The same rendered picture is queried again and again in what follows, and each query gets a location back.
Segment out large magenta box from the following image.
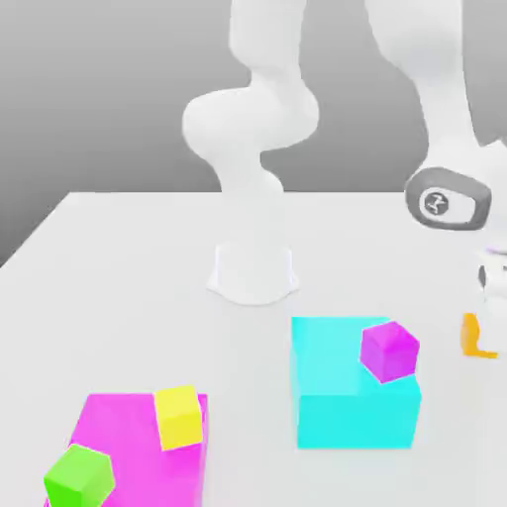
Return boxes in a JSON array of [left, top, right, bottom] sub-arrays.
[[42, 391, 210, 507]]

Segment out small green cube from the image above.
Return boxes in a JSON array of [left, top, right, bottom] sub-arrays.
[[43, 443, 117, 507]]

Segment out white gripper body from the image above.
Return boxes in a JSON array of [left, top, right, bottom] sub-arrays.
[[479, 294, 507, 353]]

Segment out small purple cube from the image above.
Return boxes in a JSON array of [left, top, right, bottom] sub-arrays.
[[358, 320, 421, 385]]

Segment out small yellow cube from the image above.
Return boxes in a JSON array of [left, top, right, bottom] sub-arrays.
[[152, 384, 205, 453]]

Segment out small orange cube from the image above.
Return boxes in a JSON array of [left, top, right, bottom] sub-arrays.
[[459, 312, 499, 360]]

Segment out large cyan box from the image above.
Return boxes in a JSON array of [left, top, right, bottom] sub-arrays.
[[290, 315, 422, 451]]

